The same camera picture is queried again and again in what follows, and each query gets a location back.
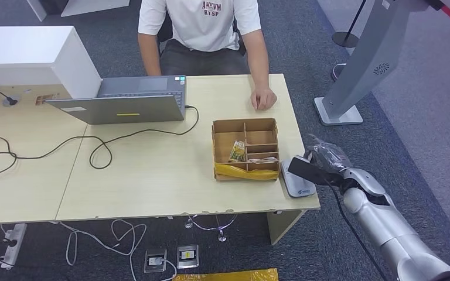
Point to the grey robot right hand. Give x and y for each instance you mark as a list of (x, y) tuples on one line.
[(328, 157)]

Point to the person's left hand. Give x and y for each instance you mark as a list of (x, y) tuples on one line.
[(264, 99)]

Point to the person's right forearm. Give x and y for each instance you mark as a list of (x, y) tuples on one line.
[(151, 56)]

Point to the person's left forearm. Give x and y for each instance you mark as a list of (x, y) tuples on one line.
[(258, 62)]

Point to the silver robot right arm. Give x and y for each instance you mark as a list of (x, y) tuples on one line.
[(384, 225)]

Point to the grey card reader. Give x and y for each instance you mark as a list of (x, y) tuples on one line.
[(297, 188)]

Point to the green yellow card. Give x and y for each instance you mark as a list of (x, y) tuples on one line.
[(237, 151)]

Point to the person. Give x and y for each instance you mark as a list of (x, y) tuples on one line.
[(201, 27)]

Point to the cardboard divided organizer box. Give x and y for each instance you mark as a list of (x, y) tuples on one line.
[(232, 137)]

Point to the stack of pale cards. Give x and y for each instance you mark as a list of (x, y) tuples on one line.
[(264, 159)]

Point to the desk leg panel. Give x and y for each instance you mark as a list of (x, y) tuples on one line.
[(283, 227)]

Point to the grey kiosk stand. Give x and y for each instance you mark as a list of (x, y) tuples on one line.
[(364, 70)]

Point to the grey laptop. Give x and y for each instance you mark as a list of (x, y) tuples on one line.
[(132, 108)]

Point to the yellow plastic bag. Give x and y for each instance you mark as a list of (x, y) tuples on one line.
[(229, 276)]

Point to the floor socket yellow label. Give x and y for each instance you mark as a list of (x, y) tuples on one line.
[(187, 256)]

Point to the white furniture base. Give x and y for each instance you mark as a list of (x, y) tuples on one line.
[(93, 6)]

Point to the floor socket with plug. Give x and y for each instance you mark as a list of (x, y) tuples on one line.
[(155, 260)]

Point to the white desk partition box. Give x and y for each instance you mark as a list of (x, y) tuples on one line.
[(27, 54)]

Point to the white power strip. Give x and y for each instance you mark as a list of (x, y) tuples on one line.
[(12, 246)]

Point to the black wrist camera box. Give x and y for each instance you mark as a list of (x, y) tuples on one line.
[(312, 172)]

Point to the black stanchion post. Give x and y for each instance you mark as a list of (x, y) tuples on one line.
[(347, 38)]

